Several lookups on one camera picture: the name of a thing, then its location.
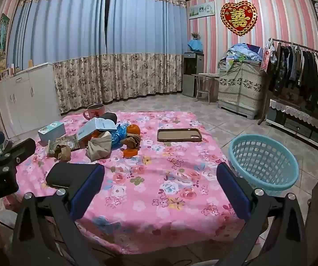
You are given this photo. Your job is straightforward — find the red heart wall decoration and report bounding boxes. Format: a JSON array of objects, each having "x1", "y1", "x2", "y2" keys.
[{"x1": 220, "y1": 1, "x2": 259, "y2": 36}]

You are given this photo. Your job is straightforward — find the cloth covered cabinet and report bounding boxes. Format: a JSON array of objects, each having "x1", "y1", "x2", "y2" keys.
[{"x1": 218, "y1": 59, "x2": 264, "y2": 120}]

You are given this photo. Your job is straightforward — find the pink mug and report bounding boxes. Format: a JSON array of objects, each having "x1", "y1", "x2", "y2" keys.
[{"x1": 83, "y1": 104, "x2": 106, "y2": 121}]

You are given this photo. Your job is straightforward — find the low dark cabinet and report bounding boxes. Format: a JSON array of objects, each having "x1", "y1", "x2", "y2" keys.
[{"x1": 266, "y1": 97, "x2": 318, "y2": 155}]

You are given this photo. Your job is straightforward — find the printed snack packet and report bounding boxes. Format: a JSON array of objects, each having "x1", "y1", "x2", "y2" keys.
[{"x1": 48, "y1": 136, "x2": 79, "y2": 156}]

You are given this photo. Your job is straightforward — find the brown phone case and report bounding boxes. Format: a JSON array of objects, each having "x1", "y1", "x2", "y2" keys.
[{"x1": 157, "y1": 128, "x2": 203, "y2": 143}]

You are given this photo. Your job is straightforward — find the white and teal box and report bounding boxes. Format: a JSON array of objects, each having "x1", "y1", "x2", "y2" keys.
[{"x1": 38, "y1": 121, "x2": 66, "y2": 146}]

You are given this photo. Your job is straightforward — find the blue plastic bag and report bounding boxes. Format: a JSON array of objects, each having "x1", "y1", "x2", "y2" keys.
[{"x1": 111, "y1": 122, "x2": 133, "y2": 148}]

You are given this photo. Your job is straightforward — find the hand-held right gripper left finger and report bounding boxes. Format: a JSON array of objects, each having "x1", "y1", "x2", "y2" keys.
[{"x1": 10, "y1": 163, "x2": 105, "y2": 266}]

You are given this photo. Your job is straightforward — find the small folding table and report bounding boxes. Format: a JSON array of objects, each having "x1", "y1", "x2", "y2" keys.
[{"x1": 191, "y1": 72, "x2": 220, "y2": 104}]

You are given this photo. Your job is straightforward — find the large orange peel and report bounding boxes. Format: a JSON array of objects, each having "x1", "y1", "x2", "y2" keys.
[{"x1": 126, "y1": 124, "x2": 141, "y2": 136}]

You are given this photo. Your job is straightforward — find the light blue carton box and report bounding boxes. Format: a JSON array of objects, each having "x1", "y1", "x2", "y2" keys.
[{"x1": 76, "y1": 117, "x2": 118, "y2": 142}]

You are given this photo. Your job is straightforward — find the beige paper bag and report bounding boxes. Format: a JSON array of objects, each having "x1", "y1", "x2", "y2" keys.
[{"x1": 85, "y1": 131, "x2": 113, "y2": 162}]

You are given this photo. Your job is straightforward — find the pile of folded clothes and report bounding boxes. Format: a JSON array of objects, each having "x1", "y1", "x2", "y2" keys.
[{"x1": 226, "y1": 43, "x2": 265, "y2": 64}]

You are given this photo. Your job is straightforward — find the blue cloth bundle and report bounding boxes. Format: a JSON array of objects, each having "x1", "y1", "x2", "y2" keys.
[{"x1": 187, "y1": 39, "x2": 204, "y2": 53}]

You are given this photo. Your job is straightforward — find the blue floral curtain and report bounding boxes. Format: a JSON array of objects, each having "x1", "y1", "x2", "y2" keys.
[
  {"x1": 8, "y1": 0, "x2": 109, "y2": 114},
  {"x1": 101, "y1": 0, "x2": 189, "y2": 104}
]

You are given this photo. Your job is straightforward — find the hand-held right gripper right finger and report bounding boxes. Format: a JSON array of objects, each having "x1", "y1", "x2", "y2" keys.
[{"x1": 217, "y1": 162, "x2": 308, "y2": 266}]

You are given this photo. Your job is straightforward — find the crumpled brown paper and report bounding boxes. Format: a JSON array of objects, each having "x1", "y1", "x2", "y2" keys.
[{"x1": 120, "y1": 133, "x2": 142, "y2": 149}]

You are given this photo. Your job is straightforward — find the white cabinet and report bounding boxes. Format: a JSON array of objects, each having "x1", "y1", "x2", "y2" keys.
[{"x1": 0, "y1": 62, "x2": 62, "y2": 142}]

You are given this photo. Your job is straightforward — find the row of hanging clothes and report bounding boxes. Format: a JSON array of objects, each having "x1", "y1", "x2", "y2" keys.
[{"x1": 268, "y1": 43, "x2": 318, "y2": 112}]

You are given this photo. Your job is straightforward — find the wall poster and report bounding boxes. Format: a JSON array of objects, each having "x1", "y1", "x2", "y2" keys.
[{"x1": 0, "y1": 13, "x2": 11, "y2": 82}]

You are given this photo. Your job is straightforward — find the white lace cloth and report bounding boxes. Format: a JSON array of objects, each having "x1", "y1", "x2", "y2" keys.
[{"x1": 269, "y1": 98, "x2": 318, "y2": 133}]

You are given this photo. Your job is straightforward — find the grey water dispenser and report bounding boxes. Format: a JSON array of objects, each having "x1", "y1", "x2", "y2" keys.
[{"x1": 182, "y1": 52, "x2": 205, "y2": 98}]

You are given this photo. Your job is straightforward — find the metal clothes rack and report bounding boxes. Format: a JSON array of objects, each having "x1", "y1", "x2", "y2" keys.
[{"x1": 257, "y1": 37, "x2": 318, "y2": 126}]

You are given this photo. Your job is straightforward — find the light blue plastic basket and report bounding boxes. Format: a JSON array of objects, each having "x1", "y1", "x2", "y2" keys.
[{"x1": 228, "y1": 134, "x2": 299, "y2": 197}]

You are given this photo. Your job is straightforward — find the pink floral tablecloth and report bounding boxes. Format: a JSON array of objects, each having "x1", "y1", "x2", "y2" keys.
[{"x1": 4, "y1": 111, "x2": 259, "y2": 255}]

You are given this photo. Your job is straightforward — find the red and white hanging bag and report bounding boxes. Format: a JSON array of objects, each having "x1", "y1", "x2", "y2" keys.
[{"x1": 260, "y1": 47, "x2": 274, "y2": 72}]

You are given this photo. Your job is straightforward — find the black round object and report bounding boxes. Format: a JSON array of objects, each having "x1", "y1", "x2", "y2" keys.
[{"x1": 102, "y1": 112, "x2": 118, "y2": 125}]

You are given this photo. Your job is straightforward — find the wide wall picture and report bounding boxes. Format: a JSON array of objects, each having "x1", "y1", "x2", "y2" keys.
[{"x1": 189, "y1": 1, "x2": 215, "y2": 20}]

